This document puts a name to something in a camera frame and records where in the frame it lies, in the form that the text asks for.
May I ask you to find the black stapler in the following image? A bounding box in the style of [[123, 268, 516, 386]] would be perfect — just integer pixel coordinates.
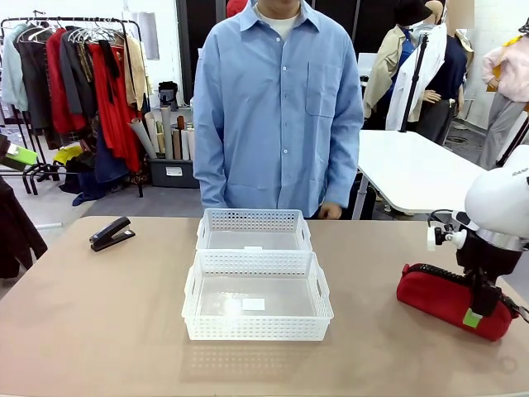
[[88, 216, 136, 253]]

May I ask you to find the red zippered pencil pouch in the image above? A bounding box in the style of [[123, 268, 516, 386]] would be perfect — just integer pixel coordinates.
[[395, 262, 529, 342]]

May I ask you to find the yellow bag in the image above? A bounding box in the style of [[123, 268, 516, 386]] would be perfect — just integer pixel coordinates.
[[53, 144, 84, 167]]

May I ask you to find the red dress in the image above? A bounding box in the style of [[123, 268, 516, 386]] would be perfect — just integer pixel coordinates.
[[88, 41, 145, 174]]

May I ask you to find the cream paper roll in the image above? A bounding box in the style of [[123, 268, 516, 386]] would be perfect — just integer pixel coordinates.
[[143, 112, 161, 155]]

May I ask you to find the person's left forearm blue sleeve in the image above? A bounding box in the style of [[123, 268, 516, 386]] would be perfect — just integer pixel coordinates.
[[324, 123, 365, 208]]

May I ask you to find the person in blue shirt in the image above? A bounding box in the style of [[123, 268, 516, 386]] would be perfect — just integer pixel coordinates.
[[192, 0, 365, 220]]

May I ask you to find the black slanted stand leg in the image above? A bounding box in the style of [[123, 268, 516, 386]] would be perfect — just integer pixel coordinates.
[[495, 117, 529, 169]]

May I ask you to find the black tripod pole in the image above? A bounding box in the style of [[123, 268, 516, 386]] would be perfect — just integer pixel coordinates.
[[398, 32, 430, 134]]

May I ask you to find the person's left hand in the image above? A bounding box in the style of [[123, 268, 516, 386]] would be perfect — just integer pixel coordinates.
[[319, 202, 344, 221]]

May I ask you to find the red jacket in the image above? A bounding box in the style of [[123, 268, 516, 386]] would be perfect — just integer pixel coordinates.
[[45, 27, 88, 136]]

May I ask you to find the navy blue garment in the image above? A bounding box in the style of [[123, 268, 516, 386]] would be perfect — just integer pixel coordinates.
[[72, 123, 132, 208]]

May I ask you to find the light blue fuzzy coat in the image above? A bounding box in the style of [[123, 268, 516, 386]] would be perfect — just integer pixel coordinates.
[[1, 22, 30, 113]]

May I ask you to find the black backpack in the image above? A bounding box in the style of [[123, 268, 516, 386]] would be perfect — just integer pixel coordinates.
[[158, 81, 180, 112]]

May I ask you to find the black scarf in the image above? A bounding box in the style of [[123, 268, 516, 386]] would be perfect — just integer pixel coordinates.
[[98, 39, 122, 105]]

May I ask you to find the dark charcoal coat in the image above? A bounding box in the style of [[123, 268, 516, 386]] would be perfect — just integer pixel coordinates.
[[16, 31, 53, 134]]

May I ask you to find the beige shirt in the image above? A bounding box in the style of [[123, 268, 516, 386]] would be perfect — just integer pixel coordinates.
[[122, 35, 155, 112]]

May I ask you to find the white perforated basket with label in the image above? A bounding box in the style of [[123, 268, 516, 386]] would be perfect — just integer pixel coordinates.
[[180, 249, 335, 342]]

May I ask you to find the black bucket hat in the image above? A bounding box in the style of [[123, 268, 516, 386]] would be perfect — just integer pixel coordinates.
[[393, 0, 433, 27]]

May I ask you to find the grey leaning paper roll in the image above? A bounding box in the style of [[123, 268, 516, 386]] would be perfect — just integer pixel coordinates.
[[127, 117, 158, 160]]

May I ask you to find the mannequin in white coat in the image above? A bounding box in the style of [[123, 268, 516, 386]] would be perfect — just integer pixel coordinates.
[[386, 0, 470, 146]]

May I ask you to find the grey storage bin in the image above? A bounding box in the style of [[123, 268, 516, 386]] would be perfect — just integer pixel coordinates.
[[147, 156, 202, 189]]

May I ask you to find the mannequin in beige coat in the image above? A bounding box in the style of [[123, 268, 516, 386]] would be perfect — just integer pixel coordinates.
[[362, 16, 419, 125]]

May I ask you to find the mannequin in pink sweater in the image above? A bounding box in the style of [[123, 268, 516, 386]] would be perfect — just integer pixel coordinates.
[[477, 18, 529, 170]]

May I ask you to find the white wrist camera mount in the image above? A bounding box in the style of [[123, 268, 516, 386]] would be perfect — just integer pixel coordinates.
[[427, 225, 468, 252]]

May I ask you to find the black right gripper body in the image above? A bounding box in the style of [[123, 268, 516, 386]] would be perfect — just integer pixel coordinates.
[[455, 231, 522, 290]]

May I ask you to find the black metal clothes rack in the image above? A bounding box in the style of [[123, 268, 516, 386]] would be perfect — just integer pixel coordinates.
[[0, 10, 145, 199]]

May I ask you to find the tall grey tube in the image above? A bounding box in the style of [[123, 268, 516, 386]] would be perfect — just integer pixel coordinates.
[[160, 105, 175, 160]]

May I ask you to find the white paper roll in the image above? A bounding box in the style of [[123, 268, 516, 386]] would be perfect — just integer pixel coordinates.
[[180, 127, 196, 162]]

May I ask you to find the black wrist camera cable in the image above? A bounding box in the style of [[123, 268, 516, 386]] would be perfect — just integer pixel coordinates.
[[427, 208, 460, 228]]

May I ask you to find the white work table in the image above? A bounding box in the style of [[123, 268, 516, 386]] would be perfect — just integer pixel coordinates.
[[354, 130, 491, 220]]

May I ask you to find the dark brown jacket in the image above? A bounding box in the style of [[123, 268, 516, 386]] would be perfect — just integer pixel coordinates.
[[0, 175, 49, 280]]

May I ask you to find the white perforated plastic basket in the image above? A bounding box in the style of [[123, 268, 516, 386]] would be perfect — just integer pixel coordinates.
[[195, 208, 313, 252]]

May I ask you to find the person's right forearm blue sleeve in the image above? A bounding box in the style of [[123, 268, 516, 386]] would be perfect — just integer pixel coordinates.
[[193, 123, 229, 209]]

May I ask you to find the grey coat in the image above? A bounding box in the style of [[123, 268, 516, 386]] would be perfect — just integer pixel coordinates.
[[60, 28, 99, 120]]

